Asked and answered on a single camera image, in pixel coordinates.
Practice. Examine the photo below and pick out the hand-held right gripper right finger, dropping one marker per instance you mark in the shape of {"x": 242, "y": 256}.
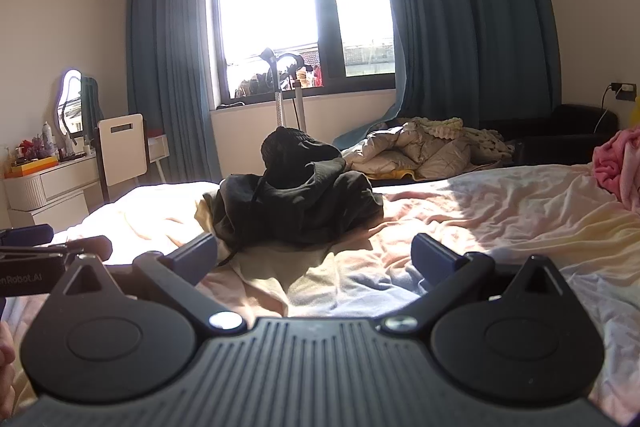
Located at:
{"x": 432, "y": 257}

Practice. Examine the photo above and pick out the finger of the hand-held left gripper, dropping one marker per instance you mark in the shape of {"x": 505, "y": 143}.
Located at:
{"x": 25, "y": 235}
{"x": 90, "y": 247}

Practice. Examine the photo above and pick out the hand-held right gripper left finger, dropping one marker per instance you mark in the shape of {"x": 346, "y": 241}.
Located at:
{"x": 192, "y": 257}

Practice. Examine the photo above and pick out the dark grey garment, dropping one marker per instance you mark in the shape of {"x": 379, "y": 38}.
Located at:
{"x": 310, "y": 207}

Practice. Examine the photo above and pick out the black fuzzy garment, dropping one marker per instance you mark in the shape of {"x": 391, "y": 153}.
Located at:
{"x": 290, "y": 157}

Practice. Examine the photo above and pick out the person's left hand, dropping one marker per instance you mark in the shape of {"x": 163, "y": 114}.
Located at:
{"x": 5, "y": 357}

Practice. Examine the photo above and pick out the white dressing table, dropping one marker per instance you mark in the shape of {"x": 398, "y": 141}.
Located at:
{"x": 55, "y": 187}

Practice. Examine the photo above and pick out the orange box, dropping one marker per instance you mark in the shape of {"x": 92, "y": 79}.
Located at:
{"x": 35, "y": 164}

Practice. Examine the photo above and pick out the bed with pale sheet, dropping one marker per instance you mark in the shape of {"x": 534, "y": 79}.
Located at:
{"x": 500, "y": 217}

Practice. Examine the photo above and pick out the cluster of small cosmetics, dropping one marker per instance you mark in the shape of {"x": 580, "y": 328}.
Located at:
{"x": 32, "y": 148}

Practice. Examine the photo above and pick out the yellow cloth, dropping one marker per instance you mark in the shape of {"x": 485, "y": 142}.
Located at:
{"x": 392, "y": 177}

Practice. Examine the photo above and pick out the white chair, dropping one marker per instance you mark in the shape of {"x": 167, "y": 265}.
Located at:
{"x": 122, "y": 152}

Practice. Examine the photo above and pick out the white spray bottle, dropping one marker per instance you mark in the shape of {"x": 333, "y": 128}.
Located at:
{"x": 47, "y": 133}

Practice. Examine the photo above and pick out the beige quilted comforter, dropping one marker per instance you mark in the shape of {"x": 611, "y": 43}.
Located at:
{"x": 400, "y": 152}

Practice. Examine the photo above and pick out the cream knit blanket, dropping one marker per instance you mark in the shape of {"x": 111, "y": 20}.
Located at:
{"x": 482, "y": 138}

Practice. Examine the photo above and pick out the wavy framed mirror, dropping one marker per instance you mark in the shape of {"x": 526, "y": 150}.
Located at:
{"x": 67, "y": 102}

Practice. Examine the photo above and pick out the dark hanging cloth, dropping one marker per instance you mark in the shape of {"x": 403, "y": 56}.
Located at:
{"x": 91, "y": 104}

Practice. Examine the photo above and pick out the garment steamer stand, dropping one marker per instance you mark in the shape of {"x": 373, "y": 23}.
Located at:
{"x": 278, "y": 102}

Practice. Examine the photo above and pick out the black sofa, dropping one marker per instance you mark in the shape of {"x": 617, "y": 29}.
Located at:
{"x": 565, "y": 137}

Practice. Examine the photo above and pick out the narrow blue curtain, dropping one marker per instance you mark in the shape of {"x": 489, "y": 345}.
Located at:
{"x": 165, "y": 57}

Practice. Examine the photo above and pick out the pink fleece garment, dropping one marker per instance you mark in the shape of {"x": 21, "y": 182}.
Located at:
{"x": 620, "y": 167}

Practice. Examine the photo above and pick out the wide blue curtain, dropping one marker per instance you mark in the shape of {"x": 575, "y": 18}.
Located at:
{"x": 475, "y": 17}

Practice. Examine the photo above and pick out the yellow object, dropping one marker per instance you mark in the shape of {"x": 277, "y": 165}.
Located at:
{"x": 635, "y": 112}

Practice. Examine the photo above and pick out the black charger plug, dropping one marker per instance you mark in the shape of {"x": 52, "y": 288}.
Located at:
{"x": 622, "y": 91}

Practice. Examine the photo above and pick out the dark framed window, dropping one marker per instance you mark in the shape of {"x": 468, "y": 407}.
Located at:
{"x": 300, "y": 7}

